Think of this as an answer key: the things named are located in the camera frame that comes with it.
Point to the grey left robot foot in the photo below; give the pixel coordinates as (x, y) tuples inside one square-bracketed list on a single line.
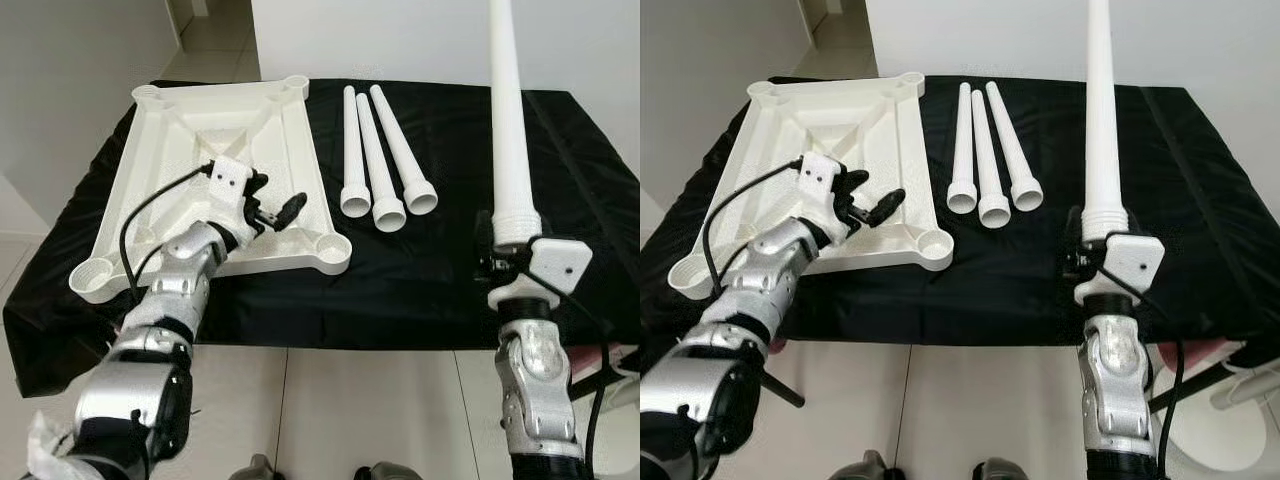
[(856, 468), (252, 470)]

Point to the white plastic table leg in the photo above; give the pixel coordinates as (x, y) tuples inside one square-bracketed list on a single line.
[(1105, 120), (353, 150), (375, 160), (510, 120), (985, 160), (1010, 145), (962, 150), (400, 145)]

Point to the grey right robot foot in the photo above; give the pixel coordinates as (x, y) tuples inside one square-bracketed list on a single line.
[(382, 473), (1002, 470)]

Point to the grey robot foot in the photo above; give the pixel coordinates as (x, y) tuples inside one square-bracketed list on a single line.
[(1002, 470), (252, 470), (382, 473), (856, 468)]

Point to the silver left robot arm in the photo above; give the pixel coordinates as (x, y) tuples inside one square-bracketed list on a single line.
[(770, 265), (180, 270)]

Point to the black metal worktable leg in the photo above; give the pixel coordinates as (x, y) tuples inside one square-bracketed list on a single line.
[(785, 388), (1185, 392)]

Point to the white plastic children table top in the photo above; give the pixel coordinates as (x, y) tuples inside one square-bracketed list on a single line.
[(790, 130), (180, 135)]

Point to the black tablecloth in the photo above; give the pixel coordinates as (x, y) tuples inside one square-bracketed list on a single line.
[(1000, 290), (430, 290)]

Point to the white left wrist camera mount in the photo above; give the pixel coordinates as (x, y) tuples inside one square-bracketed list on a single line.
[(230, 178), (820, 175)]

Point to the white cloth shoulder wrap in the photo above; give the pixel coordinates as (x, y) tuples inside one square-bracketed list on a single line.
[(50, 450)]

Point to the pink stool seat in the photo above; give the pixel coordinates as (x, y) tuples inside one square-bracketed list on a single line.
[(1200, 352), (620, 358)]

